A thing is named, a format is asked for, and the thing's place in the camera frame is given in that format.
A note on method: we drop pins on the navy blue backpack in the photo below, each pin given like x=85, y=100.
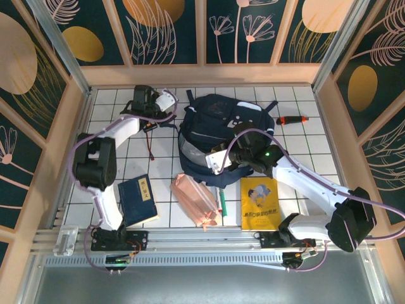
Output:
x=205, y=126

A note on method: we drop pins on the green marker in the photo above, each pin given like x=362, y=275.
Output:
x=224, y=202

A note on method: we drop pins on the yellow book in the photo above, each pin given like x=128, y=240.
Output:
x=259, y=209

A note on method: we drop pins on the pink pencil case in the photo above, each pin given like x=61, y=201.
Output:
x=193, y=196

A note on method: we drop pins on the dark blue book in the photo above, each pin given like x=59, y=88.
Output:
x=139, y=206

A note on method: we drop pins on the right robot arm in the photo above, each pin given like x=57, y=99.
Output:
x=351, y=221

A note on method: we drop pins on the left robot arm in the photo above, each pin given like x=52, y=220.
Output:
x=95, y=164

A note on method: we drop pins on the red black screwdriver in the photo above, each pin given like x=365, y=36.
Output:
x=291, y=120

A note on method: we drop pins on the grey metal panel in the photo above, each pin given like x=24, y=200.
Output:
x=202, y=285

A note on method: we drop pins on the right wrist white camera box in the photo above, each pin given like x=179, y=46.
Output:
x=216, y=161

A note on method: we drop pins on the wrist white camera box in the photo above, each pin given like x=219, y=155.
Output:
x=216, y=161
x=166, y=101

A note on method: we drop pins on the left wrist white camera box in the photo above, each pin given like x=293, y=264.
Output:
x=166, y=101

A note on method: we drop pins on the aluminium frame post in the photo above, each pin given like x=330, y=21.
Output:
x=64, y=54
x=338, y=47

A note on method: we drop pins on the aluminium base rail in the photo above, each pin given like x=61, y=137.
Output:
x=202, y=242

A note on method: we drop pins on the white plastic clamp bracket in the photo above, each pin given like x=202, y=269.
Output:
x=64, y=240

